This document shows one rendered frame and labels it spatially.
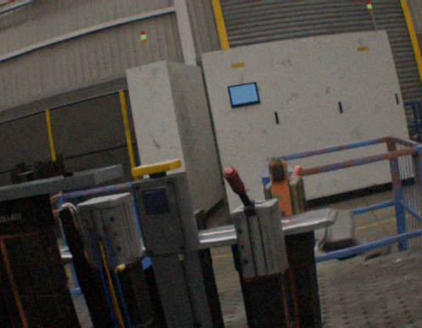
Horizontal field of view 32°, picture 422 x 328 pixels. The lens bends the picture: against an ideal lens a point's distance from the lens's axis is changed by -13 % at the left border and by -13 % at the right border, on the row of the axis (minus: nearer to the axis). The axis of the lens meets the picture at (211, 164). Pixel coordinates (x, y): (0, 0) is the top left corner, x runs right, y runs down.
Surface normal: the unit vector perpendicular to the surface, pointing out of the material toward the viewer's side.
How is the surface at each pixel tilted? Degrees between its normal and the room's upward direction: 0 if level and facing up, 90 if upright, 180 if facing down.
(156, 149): 90
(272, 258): 90
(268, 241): 90
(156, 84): 90
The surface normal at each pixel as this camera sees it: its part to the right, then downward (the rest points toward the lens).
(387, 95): -0.09, 0.07
